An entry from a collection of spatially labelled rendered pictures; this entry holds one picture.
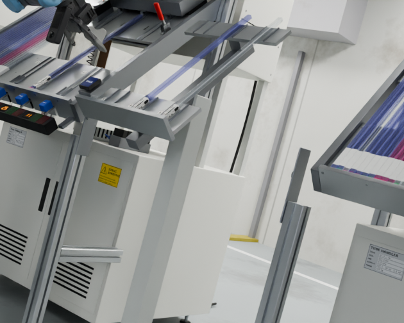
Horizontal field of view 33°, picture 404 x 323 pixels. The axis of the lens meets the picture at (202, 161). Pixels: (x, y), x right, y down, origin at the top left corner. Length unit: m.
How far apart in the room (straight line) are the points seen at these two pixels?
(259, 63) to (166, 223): 0.96
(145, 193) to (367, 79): 3.49
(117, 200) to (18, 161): 0.51
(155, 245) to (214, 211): 0.76
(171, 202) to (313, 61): 4.02
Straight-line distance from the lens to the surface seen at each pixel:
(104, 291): 2.21
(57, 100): 1.95
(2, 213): 2.58
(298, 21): 5.49
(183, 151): 1.78
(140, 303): 1.84
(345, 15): 5.36
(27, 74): 2.20
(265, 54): 2.60
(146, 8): 2.34
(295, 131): 5.64
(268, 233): 5.67
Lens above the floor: 0.72
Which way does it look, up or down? 2 degrees down
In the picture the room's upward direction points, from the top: 15 degrees clockwise
